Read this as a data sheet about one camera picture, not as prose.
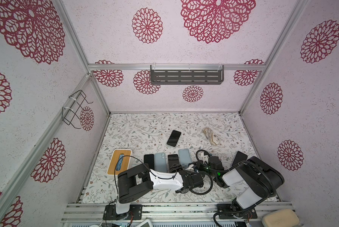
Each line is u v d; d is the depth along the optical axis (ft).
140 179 1.63
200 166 2.60
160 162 3.03
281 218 2.29
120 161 2.87
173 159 3.06
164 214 2.40
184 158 3.09
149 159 3.11
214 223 2.26
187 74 3.04
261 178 1.53
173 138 3.50
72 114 2.48
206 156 2.82
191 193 2.35
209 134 3.38
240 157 3.14
